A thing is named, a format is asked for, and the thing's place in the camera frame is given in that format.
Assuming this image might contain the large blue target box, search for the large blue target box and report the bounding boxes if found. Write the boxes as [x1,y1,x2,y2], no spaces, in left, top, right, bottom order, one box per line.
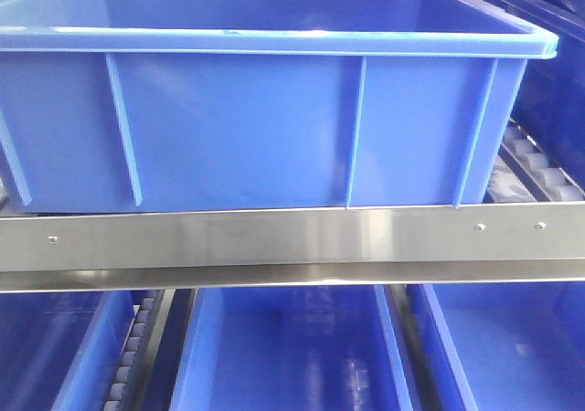
[1,0,558,214]

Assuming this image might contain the blue bin right of box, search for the blue bin right of box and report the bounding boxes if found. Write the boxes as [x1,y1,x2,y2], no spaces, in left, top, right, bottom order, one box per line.
[485,0,584,169]

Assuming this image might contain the lower blue bin centre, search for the lower blue bin centre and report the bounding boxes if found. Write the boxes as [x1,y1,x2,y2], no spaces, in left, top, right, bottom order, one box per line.
[170,285,420,410]

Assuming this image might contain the lower steel rack bar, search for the lower steel rack bar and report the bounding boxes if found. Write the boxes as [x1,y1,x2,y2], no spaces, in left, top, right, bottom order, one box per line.
[1,202,584,292]

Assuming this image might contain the lower blue bin right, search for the lower blue bin right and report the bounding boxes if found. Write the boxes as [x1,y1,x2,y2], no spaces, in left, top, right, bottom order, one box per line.
[407,282,584,410]

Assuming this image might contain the lower blue bin left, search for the lower blue bin left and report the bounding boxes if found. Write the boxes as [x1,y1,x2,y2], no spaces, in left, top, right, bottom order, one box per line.
[1,290,134,410]

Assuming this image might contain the roller rail right of box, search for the roller rail right of box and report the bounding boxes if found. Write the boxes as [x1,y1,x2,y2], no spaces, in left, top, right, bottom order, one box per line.
[484,120,584,204]

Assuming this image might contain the lower left roller rail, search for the lower left roller rail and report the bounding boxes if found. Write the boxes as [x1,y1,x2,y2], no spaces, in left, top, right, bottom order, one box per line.
[102,290,175,411]

